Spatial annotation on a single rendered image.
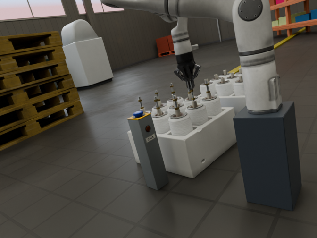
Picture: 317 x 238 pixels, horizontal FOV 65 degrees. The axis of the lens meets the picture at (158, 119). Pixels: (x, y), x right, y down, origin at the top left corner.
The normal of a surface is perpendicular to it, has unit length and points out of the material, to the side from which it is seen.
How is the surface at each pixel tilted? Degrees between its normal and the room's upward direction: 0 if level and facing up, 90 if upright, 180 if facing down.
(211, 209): 0
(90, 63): 90
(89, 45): 90
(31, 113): 90
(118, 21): 90
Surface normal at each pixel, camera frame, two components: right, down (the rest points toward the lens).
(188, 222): -0.24, -0.93
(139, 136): -0.69, 0.36
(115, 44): 0.77, 0.00
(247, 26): -0.43, 0.40
